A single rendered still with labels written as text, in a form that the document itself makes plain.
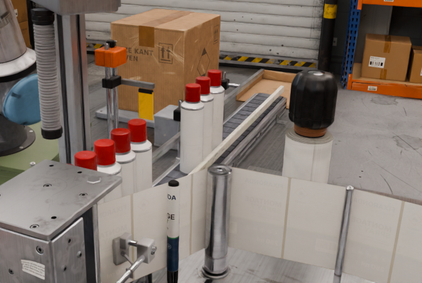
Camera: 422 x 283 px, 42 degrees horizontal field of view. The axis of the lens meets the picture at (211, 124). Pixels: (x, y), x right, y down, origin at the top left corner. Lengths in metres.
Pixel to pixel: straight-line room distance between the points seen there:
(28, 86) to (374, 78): 3.91
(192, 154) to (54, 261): 0.69
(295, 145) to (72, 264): 0.51
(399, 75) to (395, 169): 3.33
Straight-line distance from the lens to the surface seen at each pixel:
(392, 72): 4.78
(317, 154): 0.98
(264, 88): 2.03
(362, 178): 1.41
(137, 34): 1.63
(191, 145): 1.20
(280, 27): 5.35
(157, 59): 1.62
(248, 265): 0.95
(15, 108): 1.15
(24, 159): 1.30
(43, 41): 0.88
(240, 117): 1.59
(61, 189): 0.62
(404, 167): 1.51
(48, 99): 0.91
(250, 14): 5.37
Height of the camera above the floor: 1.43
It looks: 21 degrees down
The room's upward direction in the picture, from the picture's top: 2 degrees clockwise
